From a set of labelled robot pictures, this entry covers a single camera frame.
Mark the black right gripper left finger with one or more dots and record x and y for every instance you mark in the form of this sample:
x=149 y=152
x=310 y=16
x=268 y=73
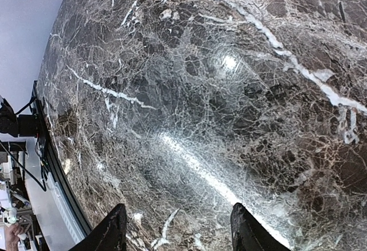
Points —
x=109 y=235

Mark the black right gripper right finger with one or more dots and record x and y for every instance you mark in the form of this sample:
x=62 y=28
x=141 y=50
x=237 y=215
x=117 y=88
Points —
x=248 y=234

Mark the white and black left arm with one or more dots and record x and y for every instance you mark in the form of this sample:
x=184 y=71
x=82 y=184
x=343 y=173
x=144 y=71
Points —
x=17 y=125

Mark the black aluminium front rail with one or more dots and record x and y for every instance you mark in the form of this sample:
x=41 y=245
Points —
x=54 y=166

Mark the white slotted cable duct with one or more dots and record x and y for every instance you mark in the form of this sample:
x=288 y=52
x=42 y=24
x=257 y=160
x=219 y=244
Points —
x=65 y=211

